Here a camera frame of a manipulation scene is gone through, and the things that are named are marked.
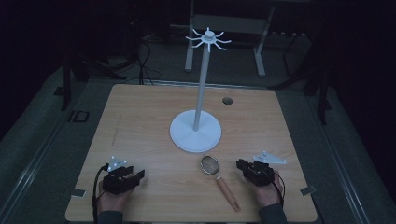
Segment white hook stand rack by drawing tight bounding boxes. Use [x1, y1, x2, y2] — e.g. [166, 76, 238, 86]
[169, 26, 233, 154]

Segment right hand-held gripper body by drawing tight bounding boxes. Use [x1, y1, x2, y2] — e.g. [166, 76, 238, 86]
[243, 150, 288, 188]

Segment dark rectangular floor marker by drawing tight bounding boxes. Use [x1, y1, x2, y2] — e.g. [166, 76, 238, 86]
[67, 109, 91, 123]

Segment black metal stand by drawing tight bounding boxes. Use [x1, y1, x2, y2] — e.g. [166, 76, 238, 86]
[53, 46, 127, 112]
[269, 31, 333, 126]

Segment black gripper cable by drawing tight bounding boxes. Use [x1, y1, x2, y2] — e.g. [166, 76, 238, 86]
[91, 163, 109, 224]
[272, 171, 286, 209]

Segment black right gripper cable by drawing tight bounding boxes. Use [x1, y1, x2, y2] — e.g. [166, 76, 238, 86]
[272, 171, 286, 209]

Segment mesh strainer with wooden handle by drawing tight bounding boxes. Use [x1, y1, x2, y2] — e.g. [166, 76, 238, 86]
[200, 154, 242, 214]

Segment white metal table frame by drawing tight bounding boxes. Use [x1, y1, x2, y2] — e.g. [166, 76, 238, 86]
[184, 0, 277, 78]

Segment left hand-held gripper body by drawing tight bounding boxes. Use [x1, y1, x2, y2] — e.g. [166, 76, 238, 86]
[102, 155, 137, 196]

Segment person's left hand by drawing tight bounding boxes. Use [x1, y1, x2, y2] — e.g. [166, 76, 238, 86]
[97, 178, 135, 215]

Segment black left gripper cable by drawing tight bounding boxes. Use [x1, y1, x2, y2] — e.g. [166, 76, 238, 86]
[91, 163, 109, 224]

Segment grey tape strip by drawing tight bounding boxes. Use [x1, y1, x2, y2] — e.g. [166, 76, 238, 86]
[299, 185, 318, 197]
[70, 188, 87, 199]

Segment black floor cables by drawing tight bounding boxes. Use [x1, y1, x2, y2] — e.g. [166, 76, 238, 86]
[135, 39, 163, 87]

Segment person's right hand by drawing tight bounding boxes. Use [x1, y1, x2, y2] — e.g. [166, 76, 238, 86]
[252, 170, 285, 208]

